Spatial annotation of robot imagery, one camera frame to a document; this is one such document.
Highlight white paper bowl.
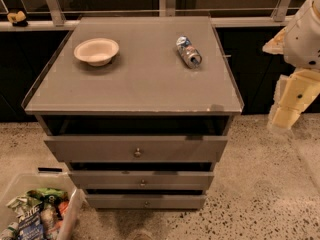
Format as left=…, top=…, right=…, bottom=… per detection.
left=74, top=38, right=119, bottom=67

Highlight metal window rail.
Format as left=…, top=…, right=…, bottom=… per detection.
left=1, top=0, right=306, bottom=31

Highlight blue chip bag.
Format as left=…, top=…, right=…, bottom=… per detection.
left=18, top=206, right=44, bottom=240

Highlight grey drawer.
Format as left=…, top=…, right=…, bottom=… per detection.
left=69, top=171, right=213, bottom=190
left=86, top=194, right=206, bottom=210
left=44, top=135, right=227, bottom=163

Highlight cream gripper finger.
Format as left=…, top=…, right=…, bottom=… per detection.
left=268, top=104, right=300, bottom=130

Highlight crushed blue silver can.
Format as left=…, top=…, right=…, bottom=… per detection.
left=176, top=36, right=202, bottom=69

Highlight small yellow black object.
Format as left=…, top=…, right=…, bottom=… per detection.
left=7, top=10, right=28, bottom=27

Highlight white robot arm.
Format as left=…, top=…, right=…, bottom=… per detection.
left=262, top=0, right=320, bottom=130

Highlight clear plastic bin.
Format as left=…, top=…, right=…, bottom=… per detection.
left=0, top=173, right=82, bottom=240

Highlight green snack bag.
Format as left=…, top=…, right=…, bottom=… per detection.
left=27, top=188, right=69, bottom=207

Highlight grey bottom drawer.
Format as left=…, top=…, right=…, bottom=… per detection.
left=86, top=194, right=206, bottom=210

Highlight grey drawer cabinet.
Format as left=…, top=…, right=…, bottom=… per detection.
left=23, top=17, right=243, bottom=197

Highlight grey top drawer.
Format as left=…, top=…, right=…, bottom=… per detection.
left=44, top=135, right=227, bottom=163

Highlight grey middle drawer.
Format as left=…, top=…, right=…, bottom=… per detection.
left=69, top=171, right=213, bottom=190

